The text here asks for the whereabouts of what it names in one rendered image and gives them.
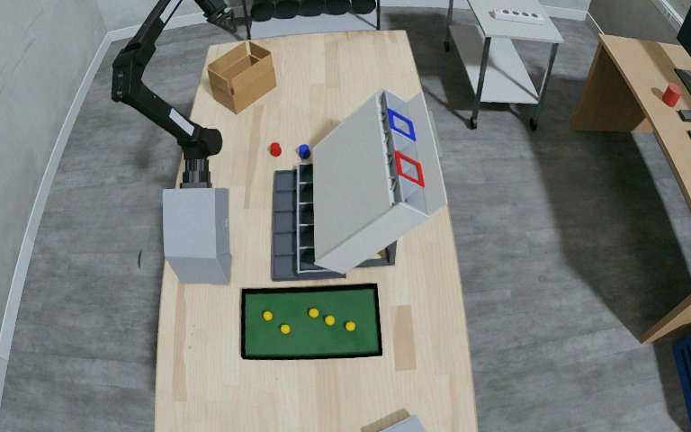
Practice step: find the blue plug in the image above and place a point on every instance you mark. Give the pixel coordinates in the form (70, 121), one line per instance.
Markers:
(304, 151)

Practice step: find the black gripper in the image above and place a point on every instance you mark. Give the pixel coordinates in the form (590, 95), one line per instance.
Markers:
(212, 15)

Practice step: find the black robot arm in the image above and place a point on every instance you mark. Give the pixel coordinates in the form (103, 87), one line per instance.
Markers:
(128, 88)

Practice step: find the blue square band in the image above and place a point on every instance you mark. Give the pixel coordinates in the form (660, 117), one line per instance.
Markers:
(390, 112)

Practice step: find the red square frame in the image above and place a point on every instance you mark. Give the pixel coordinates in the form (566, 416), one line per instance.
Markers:
(419, 170)

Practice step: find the red plug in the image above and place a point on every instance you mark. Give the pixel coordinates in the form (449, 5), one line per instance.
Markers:
(275, 149)

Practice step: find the brown cardboard box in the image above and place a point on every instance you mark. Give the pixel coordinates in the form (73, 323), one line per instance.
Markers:
(242, 84)

